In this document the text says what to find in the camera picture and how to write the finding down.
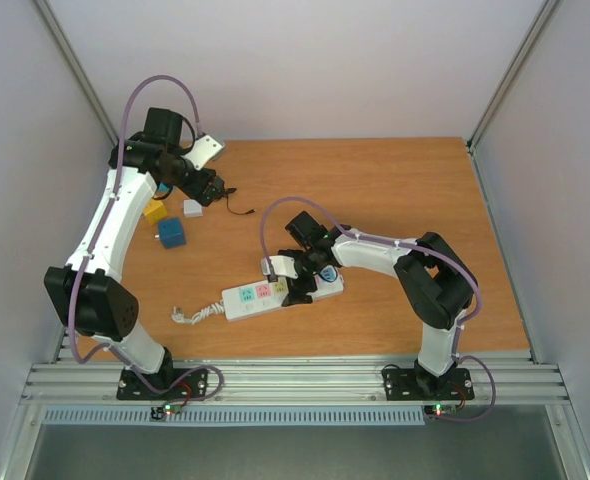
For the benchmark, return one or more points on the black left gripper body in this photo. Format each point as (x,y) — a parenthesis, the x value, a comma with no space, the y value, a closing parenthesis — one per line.
(194,189)

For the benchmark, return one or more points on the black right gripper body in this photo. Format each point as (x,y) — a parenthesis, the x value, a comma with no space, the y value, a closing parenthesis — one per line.
(304,286)

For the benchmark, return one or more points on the white charger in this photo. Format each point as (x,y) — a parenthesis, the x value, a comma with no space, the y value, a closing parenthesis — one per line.
(192,209)

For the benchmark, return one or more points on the yellow cube adapter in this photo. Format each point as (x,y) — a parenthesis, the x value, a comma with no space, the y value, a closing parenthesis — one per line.
(154,212)

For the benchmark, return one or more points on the dark blue cube adapter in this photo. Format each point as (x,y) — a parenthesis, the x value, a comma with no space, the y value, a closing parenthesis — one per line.
(170,233)

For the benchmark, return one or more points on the white power strip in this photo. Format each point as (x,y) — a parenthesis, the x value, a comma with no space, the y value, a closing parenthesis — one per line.
(263,297)

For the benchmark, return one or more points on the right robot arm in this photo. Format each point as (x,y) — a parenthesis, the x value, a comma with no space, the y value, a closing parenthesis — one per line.
(438,286)

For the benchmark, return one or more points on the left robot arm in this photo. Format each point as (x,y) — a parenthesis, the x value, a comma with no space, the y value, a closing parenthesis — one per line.
(87,292)

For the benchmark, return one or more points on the left small circuit board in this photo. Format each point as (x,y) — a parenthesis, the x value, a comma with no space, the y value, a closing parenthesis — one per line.
(166,411)

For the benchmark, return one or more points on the small circuit board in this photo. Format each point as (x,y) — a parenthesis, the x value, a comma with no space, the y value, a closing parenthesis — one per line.
(440,410)
(166,411)

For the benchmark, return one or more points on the right small circuit board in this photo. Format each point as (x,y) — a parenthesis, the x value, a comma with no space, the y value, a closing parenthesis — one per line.
(440,410)

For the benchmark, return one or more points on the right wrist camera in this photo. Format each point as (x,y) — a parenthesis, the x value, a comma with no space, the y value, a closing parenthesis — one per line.
(279,266)

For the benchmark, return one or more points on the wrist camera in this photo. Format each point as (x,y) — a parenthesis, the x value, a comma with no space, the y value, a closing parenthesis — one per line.
(205,149)
(279,266)

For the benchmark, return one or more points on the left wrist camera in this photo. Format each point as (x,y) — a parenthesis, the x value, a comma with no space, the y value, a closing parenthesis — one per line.
(205,149)

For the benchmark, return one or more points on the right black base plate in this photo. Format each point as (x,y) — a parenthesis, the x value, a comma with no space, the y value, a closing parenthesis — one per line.
(417,384)

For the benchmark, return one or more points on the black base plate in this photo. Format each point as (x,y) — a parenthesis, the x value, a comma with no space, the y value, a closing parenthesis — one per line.
(169,384)
(417,384)

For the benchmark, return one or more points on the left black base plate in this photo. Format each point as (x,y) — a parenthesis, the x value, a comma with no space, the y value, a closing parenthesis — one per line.
(169,384)

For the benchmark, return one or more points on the grey slotted cable duct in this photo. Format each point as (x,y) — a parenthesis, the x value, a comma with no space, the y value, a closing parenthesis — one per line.
(236,416)

